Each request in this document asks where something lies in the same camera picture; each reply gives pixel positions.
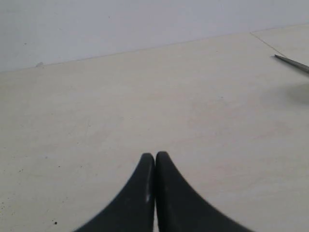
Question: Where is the thin grey metal strip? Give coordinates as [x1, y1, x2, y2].
[274, 55, 309, 74]

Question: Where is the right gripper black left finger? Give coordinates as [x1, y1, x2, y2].
[77, 153, 155, 232]

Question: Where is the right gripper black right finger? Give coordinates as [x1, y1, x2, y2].
[155, 151, 241, 232]

